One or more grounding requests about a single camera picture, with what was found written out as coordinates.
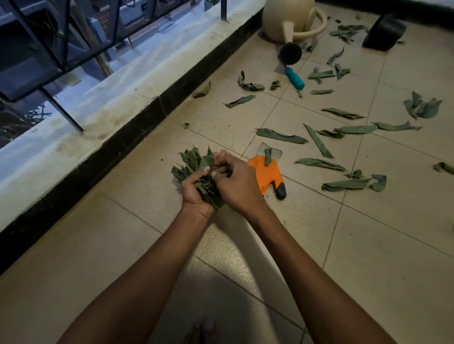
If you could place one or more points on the grey glove packaging card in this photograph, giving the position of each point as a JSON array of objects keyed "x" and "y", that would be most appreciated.
[{"x": 276, "y": 152}]

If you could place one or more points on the small black plastic pot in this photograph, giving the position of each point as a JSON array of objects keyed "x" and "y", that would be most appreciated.
[{"x": 385, "y": 33}]

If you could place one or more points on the person's left foot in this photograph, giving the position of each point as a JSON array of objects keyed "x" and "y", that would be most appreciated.
[{"x": 202, "y": 331}]

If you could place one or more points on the green trees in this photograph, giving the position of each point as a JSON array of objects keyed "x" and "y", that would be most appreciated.
[{"x": 14, "y": 127}]

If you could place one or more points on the beige plastic watering can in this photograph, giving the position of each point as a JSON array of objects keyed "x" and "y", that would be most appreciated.
[{"x": 287, "y": 17}]

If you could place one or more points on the black metal railing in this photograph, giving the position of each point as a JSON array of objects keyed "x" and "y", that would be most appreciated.
[{"x": 61, "y": 108}]

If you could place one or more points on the person's left hand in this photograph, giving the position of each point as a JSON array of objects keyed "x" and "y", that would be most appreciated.
[{"x": 193, "y": 202}]

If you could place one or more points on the person's right hand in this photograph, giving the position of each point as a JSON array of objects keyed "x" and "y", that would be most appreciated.
[{"x": 237, "y": 184}]

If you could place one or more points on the person's left forearm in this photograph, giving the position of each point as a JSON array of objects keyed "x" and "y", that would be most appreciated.
[{"x": 138, "y": 283}]

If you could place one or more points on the person's right forearm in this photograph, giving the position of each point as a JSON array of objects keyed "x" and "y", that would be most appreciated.
[{"x": 319, "y": 283}]

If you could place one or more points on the orange black work glove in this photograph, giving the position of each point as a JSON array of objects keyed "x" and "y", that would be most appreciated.
[{"x": 266, "y": 177}]

